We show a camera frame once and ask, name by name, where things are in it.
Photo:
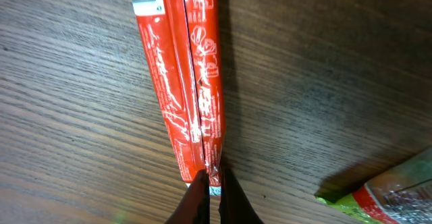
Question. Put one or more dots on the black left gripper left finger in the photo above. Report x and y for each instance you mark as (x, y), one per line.
(194, 208)

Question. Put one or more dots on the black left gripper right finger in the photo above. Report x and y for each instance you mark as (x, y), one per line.
(235, 207)

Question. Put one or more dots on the green gummy candy bag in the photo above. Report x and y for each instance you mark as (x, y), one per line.
(401, 195)

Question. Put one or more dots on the red chocolate bar wrapper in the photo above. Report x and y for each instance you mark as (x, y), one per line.
(182, 48)

